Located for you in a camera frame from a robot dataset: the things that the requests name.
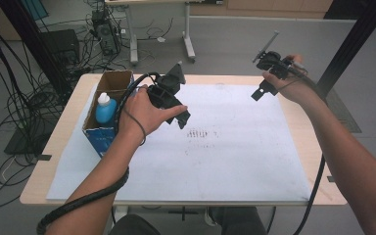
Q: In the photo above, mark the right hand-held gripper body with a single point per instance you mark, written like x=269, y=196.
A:
x=272, y=63

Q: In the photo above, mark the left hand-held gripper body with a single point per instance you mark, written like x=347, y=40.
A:
x=164, y=96

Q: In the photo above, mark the blue bottle with white cap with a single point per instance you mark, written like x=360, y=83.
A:
x=106, y=112

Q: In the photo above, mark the blue cardboard box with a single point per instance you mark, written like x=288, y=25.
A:
x=99, y=140

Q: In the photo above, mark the person's right hand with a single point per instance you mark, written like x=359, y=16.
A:
x=295, y=89

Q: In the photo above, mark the person's left hand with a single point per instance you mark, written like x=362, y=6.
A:
x=143, y=114

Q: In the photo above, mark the black wrist band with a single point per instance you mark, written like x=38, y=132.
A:
x=139, y=125

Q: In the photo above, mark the white paper sheet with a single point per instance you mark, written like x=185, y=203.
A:
x=225, y=169

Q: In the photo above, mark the black computer tower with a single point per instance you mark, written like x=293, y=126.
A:
x=106, y=32

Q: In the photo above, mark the black cross tape mark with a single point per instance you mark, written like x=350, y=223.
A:
x=182, y=212

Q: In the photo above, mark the person's white shoe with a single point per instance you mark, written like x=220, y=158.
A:
x=209, y=217

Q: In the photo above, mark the grey tape strip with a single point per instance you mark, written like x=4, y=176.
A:
x=330, y=178

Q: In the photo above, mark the white table leg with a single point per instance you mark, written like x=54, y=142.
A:
x=120, y=213

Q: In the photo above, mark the person's left leg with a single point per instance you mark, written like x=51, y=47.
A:
x=133, y=226

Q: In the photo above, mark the person's leg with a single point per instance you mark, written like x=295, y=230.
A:
x=238, y=222
x=133, y=226

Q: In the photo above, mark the black box on floor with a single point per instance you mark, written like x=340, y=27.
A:
x=60, y=45

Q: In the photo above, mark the person's right leg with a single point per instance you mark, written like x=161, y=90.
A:
x=238, y=222

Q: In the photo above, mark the black tape strip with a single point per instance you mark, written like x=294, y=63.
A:
x=44, y=157

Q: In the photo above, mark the white desk frame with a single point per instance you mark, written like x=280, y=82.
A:
x=188, y=39

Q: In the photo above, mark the black metal post with base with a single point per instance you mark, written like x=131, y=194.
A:
x=352, y=42

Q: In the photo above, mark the black slanted metal post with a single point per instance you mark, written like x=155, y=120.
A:
x=36, y=42

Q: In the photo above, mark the dark floor base plate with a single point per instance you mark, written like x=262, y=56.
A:
x=23, y=143

